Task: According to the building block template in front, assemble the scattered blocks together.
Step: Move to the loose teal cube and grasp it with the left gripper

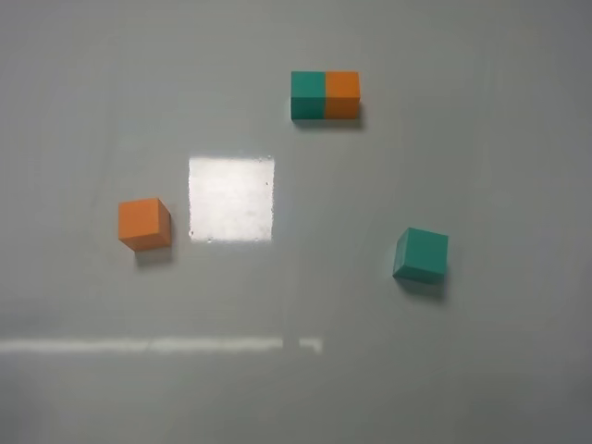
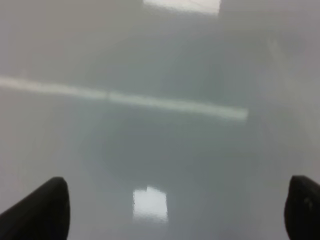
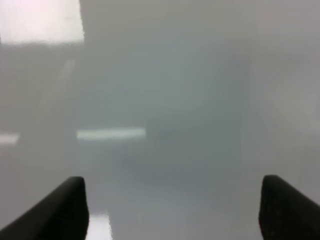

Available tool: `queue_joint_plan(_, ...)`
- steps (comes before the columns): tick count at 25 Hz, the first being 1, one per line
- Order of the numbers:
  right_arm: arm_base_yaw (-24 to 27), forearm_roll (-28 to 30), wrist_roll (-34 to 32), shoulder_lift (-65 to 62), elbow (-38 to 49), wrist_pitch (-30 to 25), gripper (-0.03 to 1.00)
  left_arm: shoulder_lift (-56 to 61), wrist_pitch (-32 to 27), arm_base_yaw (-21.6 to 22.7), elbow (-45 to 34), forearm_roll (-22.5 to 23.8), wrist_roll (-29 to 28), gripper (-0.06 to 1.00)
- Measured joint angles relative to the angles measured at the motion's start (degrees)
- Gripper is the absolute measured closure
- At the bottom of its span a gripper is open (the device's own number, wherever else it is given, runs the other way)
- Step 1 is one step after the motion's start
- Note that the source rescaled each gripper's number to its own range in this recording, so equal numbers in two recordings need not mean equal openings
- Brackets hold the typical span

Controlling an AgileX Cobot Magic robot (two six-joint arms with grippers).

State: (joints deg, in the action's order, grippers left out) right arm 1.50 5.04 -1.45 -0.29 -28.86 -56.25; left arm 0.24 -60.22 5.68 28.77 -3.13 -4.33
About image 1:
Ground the green template block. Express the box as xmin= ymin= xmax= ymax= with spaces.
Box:
xmin=290 ymin=71 xmax=326 ymax=120

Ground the orange template block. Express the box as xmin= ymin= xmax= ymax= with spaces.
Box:
xmin=325 ymin=71 xmax=361 ymax=119

